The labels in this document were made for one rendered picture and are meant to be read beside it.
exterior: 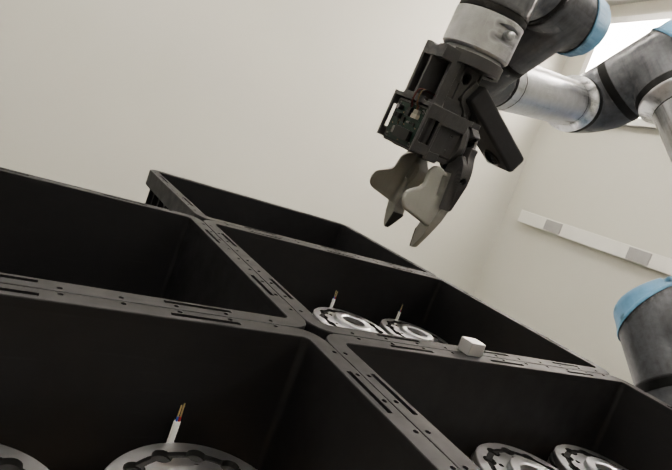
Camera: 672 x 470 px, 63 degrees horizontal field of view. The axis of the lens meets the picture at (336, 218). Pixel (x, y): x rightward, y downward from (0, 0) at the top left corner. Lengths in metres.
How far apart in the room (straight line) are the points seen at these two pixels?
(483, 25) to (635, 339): 0.49
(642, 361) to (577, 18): 0.46
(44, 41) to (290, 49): 1.35
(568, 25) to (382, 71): 3.15
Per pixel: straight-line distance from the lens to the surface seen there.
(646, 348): 0.87
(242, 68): 3.46
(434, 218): 0.61
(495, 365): 0.51
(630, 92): 1.04
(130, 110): 3.37
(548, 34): 0.69
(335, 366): 0.35
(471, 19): 0.61
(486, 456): 0.51
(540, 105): 0.87
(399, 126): 0.59
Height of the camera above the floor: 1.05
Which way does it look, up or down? 6 degrees down
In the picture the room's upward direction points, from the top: 20 degrees clockwise
